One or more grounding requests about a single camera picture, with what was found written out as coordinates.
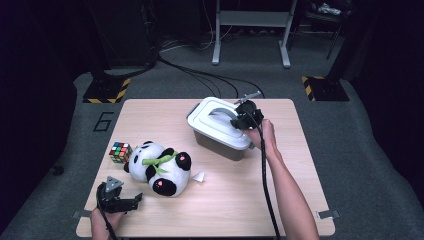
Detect clear grey storage box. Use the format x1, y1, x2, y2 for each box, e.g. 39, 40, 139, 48
186, 103, 256, 162

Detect person's left hand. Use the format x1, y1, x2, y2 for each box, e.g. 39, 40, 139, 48
90, 208, 126, 238

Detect white box lid grey handle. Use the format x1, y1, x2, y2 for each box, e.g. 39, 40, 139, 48
186, 96, 254, 151

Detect black floor cable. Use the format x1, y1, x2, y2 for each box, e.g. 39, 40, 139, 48
186, 68, 266, 99
157, 54, 240, 99

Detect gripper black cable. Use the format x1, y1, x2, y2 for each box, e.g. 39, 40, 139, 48
244, 108, 282, 240
97, 186, 119, 240

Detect black yellow striped base plate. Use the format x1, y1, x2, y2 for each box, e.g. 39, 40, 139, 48
82, 77, 132, 104
301, 75, 350, 102

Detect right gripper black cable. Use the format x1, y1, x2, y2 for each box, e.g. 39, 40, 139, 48
244, 108, 282, 240

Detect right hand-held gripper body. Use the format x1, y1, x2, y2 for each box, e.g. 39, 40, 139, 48
233, 90, 265, 131

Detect dark chair with clutter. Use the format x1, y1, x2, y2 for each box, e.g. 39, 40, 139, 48
304, 0, 354, 61

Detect white metal stand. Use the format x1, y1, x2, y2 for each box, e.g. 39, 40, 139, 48
211, 0, 299, 69

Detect black cabinet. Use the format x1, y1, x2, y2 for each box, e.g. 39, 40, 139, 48
106, 0, 158, 68

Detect bundle of white cables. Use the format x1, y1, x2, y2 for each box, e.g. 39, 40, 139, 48
159, 28, 234, 54

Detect person's right hand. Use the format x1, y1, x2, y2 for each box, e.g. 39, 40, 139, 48
244, 119, 280, 160

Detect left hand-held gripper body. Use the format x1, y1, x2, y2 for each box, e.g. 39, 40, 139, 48
96, 175, 134, 214

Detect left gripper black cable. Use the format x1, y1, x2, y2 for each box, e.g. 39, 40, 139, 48
97, 186, 119, 240

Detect panda plush toy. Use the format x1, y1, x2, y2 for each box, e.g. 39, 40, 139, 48
123, 140, 205, 198

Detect colourful puzzle cube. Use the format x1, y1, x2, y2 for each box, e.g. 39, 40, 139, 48
108, 141, 133, 164

